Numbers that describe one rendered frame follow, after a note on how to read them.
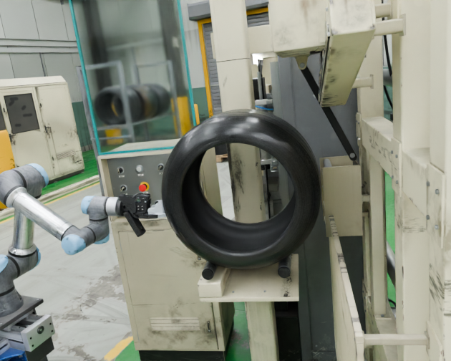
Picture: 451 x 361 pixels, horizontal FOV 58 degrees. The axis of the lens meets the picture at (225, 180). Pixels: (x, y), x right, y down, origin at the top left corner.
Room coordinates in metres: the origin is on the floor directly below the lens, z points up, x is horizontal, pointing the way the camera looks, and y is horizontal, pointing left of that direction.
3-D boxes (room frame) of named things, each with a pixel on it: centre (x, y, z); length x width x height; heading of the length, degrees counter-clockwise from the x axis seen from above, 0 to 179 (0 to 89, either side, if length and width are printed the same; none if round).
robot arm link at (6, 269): (1.66, 1.03, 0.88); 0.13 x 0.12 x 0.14; 157
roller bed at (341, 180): (1.67, -0.48, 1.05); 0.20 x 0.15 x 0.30; 169
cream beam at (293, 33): (1.34, -0.33, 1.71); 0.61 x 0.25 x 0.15; 169
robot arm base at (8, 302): (1.65, 1.04, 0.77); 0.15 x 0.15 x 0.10
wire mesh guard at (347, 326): (1.24, -0.34, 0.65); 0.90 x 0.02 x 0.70; 169
